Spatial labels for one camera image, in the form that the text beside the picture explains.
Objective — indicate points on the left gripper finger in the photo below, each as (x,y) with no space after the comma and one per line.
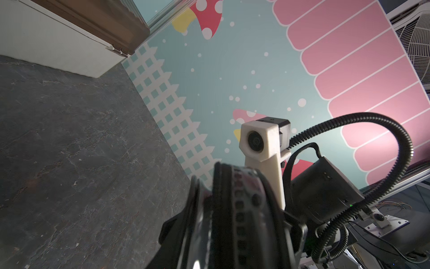
(170,240)

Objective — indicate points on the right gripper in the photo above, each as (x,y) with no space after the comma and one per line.
(320,193)

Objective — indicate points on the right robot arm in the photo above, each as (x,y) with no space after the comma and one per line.
(385,158)

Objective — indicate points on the brown lidded storage box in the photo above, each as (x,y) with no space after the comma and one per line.
(82,37)

